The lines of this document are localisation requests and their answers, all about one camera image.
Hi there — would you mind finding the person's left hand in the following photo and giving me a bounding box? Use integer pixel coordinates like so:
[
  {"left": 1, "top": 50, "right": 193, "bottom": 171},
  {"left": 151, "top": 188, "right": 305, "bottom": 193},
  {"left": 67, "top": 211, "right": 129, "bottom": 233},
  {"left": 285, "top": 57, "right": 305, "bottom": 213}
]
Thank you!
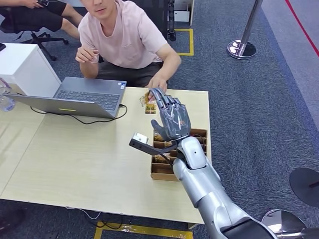
[{"left": 147, "top": 75, "right": 168, "bottom": 100}]

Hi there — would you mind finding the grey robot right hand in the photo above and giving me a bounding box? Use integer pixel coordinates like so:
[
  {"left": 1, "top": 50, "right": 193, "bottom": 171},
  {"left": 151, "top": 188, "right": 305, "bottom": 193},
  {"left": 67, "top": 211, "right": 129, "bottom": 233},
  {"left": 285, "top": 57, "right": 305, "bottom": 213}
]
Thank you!
[{"left": 149, "top": 87, "right": 192, "bottom": 142}]

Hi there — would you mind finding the person's right hand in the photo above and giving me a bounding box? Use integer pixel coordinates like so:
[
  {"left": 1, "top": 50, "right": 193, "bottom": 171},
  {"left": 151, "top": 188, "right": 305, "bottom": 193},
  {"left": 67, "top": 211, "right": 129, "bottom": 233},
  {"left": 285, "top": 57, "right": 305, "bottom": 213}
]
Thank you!
[{"left": 75, "top": 44, "right": 100, "bottom": 64}]

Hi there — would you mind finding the seated person in black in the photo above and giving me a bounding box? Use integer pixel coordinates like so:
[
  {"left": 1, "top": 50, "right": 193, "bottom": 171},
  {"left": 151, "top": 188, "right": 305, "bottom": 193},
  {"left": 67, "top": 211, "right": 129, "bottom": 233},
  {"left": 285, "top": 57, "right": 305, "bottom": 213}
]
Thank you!
[{"left": 0, "top": 0, "right": 84, "bottom": 41}]

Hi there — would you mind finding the grey laptop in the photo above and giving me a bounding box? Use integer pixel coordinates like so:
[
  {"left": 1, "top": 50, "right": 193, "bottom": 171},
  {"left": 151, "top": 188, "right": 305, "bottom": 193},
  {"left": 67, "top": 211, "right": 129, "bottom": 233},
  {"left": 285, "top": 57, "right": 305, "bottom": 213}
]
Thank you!
[{"left": 3, "top": 76, "right": 127, "bottom": 120}]

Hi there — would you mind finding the cardboard divider box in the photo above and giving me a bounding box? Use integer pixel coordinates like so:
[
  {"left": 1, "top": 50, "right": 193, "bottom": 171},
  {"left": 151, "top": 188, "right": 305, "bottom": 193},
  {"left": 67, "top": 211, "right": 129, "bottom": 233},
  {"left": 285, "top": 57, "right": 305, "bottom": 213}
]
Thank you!
[{"left": 150, "top": 128, "right": 208, "bottom": 182}]

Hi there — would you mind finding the black office chair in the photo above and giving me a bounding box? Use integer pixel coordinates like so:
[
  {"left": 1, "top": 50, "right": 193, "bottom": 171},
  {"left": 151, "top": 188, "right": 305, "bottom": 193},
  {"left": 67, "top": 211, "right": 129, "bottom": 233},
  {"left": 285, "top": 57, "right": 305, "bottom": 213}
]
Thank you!
[{"left": 0, "top": 6, "right": 70, "bottom": 62}]

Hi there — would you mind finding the black articulated stand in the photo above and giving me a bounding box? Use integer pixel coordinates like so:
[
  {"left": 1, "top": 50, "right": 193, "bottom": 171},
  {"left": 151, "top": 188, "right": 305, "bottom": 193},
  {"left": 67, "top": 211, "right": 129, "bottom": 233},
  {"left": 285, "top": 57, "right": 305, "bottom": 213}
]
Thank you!
[{"left": 167, "top": 0, "right": 177, "bottom": 42}]

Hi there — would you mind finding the black partition panel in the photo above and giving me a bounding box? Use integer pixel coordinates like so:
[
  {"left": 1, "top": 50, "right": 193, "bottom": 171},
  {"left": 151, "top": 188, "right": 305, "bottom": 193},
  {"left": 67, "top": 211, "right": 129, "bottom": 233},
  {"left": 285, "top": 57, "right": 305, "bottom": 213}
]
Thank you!
[{"left": 129, "top": 0, "right": 170, "bottom": 37}]

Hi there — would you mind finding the small white box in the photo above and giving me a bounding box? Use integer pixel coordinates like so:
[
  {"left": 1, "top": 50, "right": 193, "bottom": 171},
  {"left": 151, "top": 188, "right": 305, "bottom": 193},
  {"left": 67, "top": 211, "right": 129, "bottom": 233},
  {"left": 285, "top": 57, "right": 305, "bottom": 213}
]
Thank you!
[{"left": 174, "top": 9, "right": 190, "bottom": 23}]

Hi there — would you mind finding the white cabinet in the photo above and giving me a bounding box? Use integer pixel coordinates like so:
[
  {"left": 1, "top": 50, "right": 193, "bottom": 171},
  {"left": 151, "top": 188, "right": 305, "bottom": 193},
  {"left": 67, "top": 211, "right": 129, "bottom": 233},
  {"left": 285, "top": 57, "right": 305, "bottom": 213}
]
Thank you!
[{"left": 0, "top": 43, "right": 62, "bottom": 98}]

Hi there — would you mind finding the wooden open cabinet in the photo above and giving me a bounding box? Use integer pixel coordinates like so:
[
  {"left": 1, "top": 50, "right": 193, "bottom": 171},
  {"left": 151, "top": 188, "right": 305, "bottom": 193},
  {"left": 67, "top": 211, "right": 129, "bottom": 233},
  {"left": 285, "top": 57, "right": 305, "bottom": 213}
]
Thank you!
[{"left": 173, "top": 0, "right": 195, "bottom": 26}]

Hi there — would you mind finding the clear plastic bottle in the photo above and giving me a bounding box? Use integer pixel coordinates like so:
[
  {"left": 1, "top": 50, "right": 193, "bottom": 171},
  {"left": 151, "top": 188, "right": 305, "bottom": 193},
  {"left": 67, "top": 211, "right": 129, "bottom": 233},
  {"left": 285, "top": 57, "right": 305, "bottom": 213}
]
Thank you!
[{"left": 0, "top": 77, "right": 16, "bottom": 113}]

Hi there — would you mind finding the chrome round stanchion base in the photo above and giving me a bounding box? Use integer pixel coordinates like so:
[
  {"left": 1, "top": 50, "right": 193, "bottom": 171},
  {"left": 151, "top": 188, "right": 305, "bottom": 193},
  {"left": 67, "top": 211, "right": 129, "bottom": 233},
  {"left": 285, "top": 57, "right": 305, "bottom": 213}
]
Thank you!
[{"left": 261, "top": 209, "right": 319, "bottom": 239}]

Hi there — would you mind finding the black round stanchion base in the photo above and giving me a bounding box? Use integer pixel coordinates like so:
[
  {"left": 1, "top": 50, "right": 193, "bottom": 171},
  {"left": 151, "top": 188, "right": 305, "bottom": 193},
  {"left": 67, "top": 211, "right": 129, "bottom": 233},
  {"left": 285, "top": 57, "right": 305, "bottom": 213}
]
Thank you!
[{"left": 290, "top": 168, "right": 319, "bottom": 209}]

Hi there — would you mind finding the red barrier belt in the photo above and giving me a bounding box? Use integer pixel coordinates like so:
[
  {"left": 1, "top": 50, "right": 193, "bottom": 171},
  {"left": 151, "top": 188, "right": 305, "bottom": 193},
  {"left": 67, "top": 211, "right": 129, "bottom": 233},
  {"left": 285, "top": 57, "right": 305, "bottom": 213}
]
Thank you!
[{"left": 285, "top": 0, "right": 319, "bottom": 57}]

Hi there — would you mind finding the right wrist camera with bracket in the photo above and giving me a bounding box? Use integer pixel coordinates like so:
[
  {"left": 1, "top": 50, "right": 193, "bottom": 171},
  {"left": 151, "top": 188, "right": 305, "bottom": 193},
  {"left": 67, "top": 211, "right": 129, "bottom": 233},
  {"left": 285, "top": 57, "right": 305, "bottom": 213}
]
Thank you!
[{"left": 129, "top": 132, "right": 179, "bottom": 157}]

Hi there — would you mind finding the black laptop power cable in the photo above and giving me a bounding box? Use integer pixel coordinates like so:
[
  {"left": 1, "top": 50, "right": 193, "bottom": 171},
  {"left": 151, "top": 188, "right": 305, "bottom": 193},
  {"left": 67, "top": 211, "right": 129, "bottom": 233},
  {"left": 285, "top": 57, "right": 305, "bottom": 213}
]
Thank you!
[{"left": 29, "top": 103, "right": 129, "bottom": 125}]

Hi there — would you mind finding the chrome stanchion post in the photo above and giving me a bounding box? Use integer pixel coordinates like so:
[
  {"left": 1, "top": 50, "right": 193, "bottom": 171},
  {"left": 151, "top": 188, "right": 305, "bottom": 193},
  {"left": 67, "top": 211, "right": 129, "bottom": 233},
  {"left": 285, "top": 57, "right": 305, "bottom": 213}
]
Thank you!
[{"left": 227, "top": 0, "right": 264, "bottom": 60}]

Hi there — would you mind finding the white cable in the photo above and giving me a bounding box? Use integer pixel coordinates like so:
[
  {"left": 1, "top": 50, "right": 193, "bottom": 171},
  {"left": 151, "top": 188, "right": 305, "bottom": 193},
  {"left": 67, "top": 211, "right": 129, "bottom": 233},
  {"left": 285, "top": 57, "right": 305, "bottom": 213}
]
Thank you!
[{"left": 65, "top": 206, "right": 102, "bottom": 221}]

